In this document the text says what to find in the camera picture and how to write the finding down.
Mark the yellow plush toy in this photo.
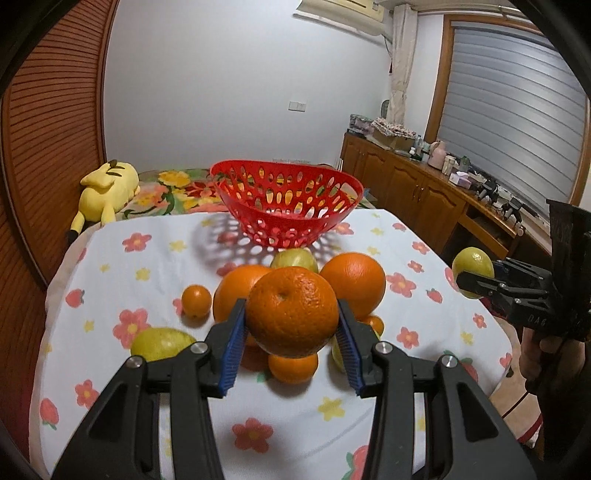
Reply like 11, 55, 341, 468
67, 159, 140, 245

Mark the wall air conditioner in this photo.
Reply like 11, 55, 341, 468
297, 0, 386, 36

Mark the small tangerine far left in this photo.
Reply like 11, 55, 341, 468
181, 284, 212, 319

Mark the red perforated plastic basket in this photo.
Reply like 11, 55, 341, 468
209, 159, 363, 249

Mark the floral bedspread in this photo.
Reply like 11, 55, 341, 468
112, 168, 376, 222

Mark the medium tangerine front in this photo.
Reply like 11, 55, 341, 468
269, 354, 318, 385

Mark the window roller blind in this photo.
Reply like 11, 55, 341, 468
437, 21, 587, 216

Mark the small tangerine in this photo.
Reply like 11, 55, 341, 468
361, 315, 385, 338
181, 284, 212, 319

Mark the large smooth orange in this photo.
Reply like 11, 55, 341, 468
212, 265, 271, 323

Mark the small yellow-green lime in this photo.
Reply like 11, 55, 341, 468
452, 247, 495, 285

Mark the green apple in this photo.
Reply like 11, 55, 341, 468
331, 337, 346, 374

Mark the right hand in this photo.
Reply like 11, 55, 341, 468
519, 328, 587, 395

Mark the wooden louvered wardrobe door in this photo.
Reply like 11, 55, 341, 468
1, 1, 118, 455

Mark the pink kettle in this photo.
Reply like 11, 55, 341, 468
428, 140, 447, 170

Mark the wooden sideboard cabinet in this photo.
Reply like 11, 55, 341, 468
341, 133, 523, 263

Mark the small tangerine at right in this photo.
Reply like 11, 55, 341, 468
361, 315, 385, 338

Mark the white wall switch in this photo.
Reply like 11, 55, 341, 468
288, 101, 307, 113

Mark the large yellow-green pear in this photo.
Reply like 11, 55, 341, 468
270, 248, 318, 273

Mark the white curtain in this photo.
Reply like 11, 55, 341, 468
386, 3, 418, 124

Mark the cardboard box with clutter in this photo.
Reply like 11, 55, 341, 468
370, 118, 418, 151

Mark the yellow-green pear at left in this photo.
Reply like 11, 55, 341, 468
130, 327, 196, 362

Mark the floral white tablecloth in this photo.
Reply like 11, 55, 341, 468
29, 209, 512, 479

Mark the rough-skinned orange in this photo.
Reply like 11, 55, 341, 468
245, 267, 339, 358

